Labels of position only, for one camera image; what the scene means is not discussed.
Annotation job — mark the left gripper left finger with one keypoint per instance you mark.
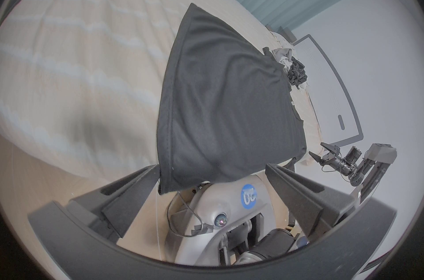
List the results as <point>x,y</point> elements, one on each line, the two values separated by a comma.
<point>132,202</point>

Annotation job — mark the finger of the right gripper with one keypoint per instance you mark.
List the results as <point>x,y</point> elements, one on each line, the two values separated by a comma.
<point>318,159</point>
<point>331,148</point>

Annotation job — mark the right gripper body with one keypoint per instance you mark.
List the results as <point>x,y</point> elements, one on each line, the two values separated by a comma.
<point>334,160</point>

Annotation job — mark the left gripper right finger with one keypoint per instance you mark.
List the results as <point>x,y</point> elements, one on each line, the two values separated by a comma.
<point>304,202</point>

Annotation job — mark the black T-shirt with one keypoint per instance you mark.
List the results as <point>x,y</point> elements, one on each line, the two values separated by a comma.
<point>225,106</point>

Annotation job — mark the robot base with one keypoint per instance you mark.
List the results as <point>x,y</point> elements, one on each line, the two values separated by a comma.
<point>215,202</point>

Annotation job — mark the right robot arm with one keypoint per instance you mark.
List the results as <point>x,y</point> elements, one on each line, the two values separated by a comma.
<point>381,152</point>

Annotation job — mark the pile of clothes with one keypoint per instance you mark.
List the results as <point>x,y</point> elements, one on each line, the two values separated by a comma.
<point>296,73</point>

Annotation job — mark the bed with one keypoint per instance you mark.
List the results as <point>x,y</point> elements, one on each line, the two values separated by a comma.
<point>82,56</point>

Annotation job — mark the grey bedside table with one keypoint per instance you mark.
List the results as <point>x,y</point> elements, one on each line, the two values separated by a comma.
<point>289,35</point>

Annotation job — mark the white printed pillow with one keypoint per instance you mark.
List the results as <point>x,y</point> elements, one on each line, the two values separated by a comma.
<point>276,40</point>

